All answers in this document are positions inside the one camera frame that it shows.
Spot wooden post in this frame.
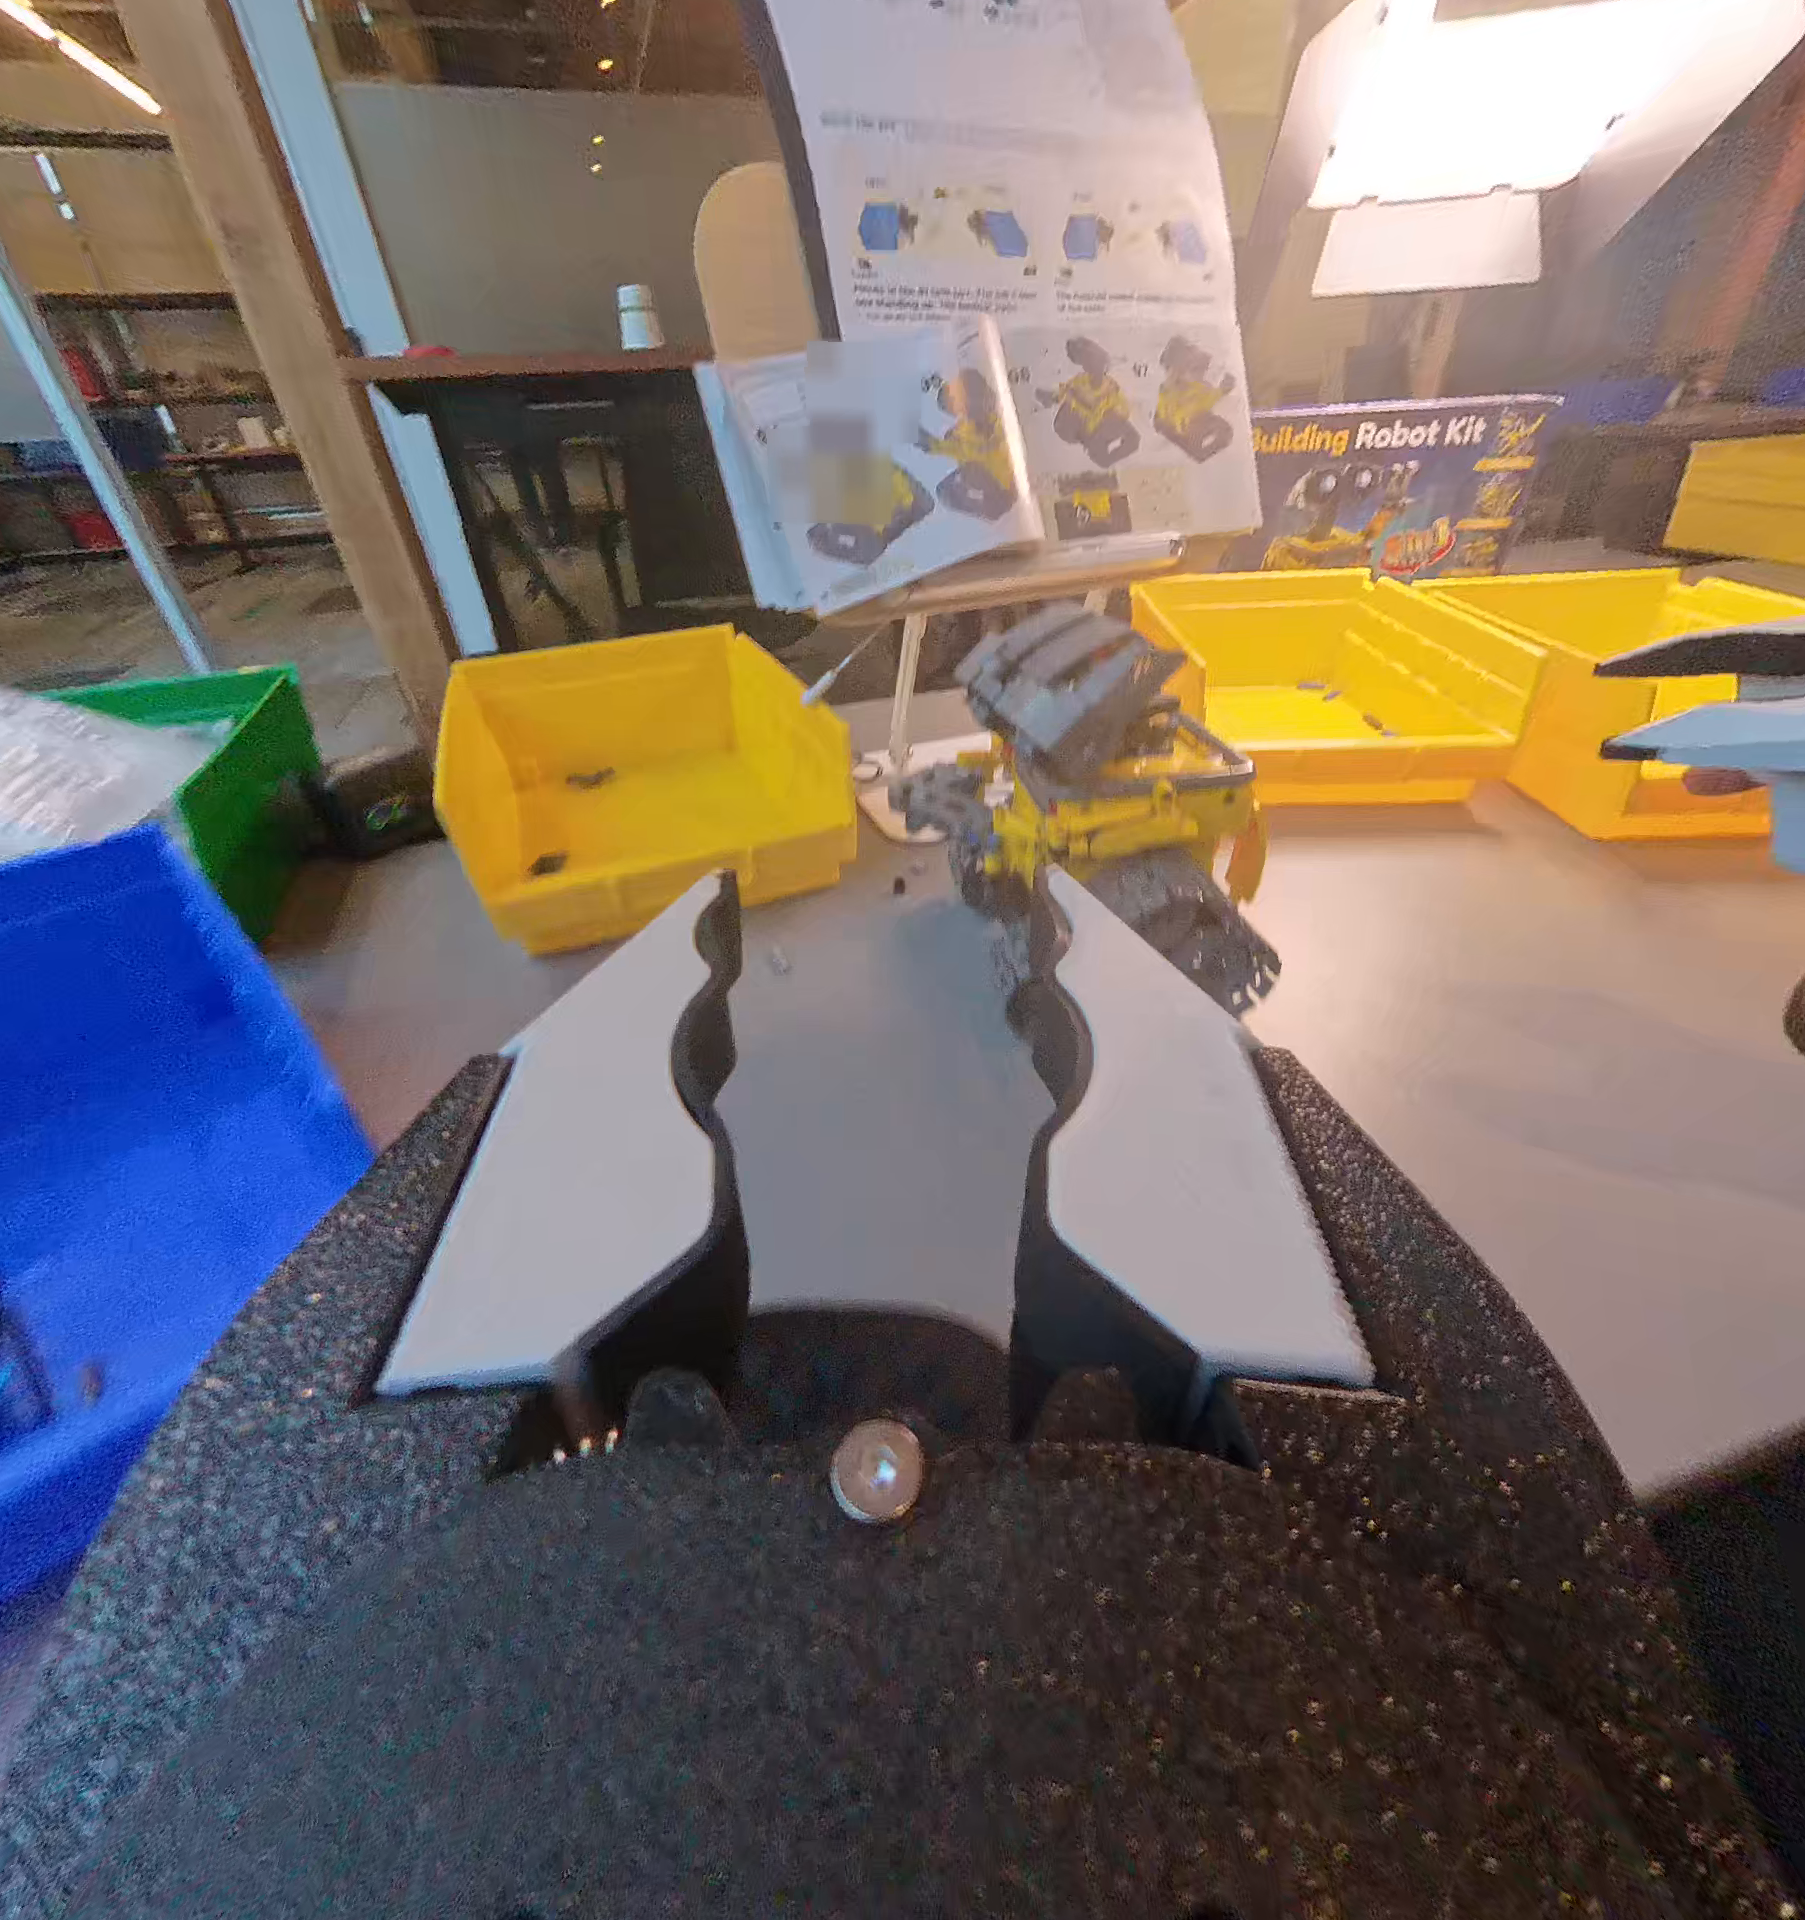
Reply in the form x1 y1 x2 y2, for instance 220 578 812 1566
123 0 460 722

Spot dark side table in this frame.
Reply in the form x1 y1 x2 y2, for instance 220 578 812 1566
340 345 730 648

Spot small tools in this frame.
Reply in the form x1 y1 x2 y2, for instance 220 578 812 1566
0 1275 70 1448

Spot colourful toy set box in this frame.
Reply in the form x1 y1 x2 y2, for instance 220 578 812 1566
1240 391 1564 578

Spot instruction booklet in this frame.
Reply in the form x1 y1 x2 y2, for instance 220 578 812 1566
692 317 1047 617

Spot yellow plastic bin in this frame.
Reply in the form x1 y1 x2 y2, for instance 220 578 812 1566
432 624 858 956
1126 569 1549 806
1660 430 1805 578
1429 569 1805 842

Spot pale curved board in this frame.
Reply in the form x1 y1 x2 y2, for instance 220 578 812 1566
692 167 829 363

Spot clear plastic bag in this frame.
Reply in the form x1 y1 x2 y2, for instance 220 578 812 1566
0 684 229 871

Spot bright softbox lamp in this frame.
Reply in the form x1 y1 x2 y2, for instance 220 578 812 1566
1308 0 1805 295

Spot yellow grey brick robot model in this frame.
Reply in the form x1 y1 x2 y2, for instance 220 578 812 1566
897 601 1284 1016

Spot grey desk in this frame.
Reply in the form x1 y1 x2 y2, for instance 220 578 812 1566
258 765 1805 1501

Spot white task instruction sheet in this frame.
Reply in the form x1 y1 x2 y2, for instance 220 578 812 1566
759 0 1265 548

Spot white book stand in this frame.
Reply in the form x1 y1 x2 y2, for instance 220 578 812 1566
806 534 1190 849

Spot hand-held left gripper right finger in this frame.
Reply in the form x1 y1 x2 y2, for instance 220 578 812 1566
1008 866 1379 1413

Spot green plastic bin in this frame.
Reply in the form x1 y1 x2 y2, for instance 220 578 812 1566
48 668 329 938

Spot metal storage shelf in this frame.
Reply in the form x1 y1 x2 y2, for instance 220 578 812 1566
0 286 335 586

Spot blue plastic bin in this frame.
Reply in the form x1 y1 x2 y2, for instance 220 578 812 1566
0 826 379 1638

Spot small dark box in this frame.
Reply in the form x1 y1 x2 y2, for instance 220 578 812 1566
317 752 438 864

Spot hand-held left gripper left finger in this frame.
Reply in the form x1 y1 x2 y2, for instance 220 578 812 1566
379 871 754 1413

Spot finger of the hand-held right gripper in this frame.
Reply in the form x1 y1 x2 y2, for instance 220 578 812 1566
1592 609 1805 687
1602 690 1805 788

